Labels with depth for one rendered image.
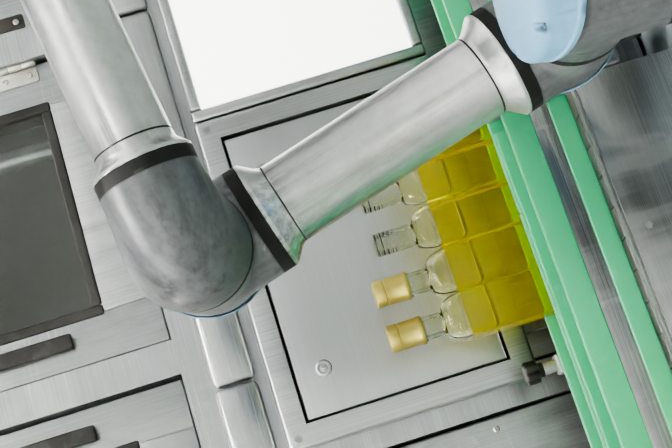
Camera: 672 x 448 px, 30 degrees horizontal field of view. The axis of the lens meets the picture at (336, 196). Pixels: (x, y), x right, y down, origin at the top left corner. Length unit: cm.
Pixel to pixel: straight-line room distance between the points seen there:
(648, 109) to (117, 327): 76
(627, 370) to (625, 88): 32
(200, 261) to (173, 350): 62
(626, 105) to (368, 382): 50
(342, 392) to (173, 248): 62
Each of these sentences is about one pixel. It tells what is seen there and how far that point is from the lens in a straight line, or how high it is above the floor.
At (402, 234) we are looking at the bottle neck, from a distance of 155.
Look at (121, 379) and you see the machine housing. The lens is 172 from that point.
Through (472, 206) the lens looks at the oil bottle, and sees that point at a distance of 155.
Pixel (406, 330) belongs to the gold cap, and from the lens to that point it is 152.
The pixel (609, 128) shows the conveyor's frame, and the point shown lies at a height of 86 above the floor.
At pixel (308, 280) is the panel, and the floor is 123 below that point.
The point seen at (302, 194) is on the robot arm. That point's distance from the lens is 120.
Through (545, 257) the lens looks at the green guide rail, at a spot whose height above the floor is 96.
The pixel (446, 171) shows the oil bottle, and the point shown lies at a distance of 156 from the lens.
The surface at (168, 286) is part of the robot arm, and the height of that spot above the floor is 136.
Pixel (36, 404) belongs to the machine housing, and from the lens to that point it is 174.
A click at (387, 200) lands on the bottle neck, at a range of 156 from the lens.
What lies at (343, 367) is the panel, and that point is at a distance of 166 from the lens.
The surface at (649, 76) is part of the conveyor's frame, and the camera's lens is 149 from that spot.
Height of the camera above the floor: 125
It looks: 3 degrees down
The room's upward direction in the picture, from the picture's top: 107 degrees counter-clockwise
